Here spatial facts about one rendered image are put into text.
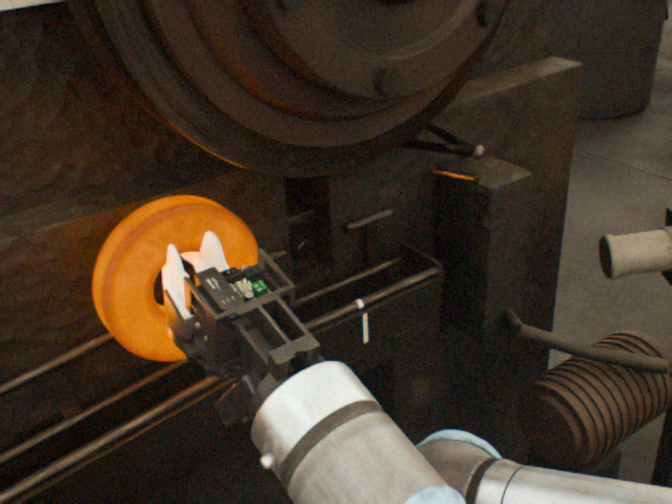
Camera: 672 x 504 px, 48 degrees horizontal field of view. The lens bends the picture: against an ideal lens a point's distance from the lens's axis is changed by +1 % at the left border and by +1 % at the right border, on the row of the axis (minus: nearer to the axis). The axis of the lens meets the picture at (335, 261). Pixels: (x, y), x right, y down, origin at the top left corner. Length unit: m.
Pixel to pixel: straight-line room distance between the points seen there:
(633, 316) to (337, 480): 1.74
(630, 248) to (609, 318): 1.11
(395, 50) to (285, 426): 0.33
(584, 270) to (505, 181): 1.43
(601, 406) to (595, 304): 1.17
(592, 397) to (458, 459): 0.40
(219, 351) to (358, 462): 0.15
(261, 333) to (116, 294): 0.16
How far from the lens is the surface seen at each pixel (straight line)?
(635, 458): 1.75
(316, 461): 0.51
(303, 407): 0.52
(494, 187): 0.93
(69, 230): 0.76
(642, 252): 1.05
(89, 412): 0.82
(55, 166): 0.80
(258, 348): 0.56
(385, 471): 0.50
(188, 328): 0.64
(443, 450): 0.69
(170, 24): 0.62
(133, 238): 0.67
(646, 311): 2.21
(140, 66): 0.63
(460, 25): 0.70
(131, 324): 0.70
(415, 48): 0.68
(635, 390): 1.10
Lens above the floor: 1.18
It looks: 30 degrees down
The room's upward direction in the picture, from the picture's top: 3 degrees counter-clockwise
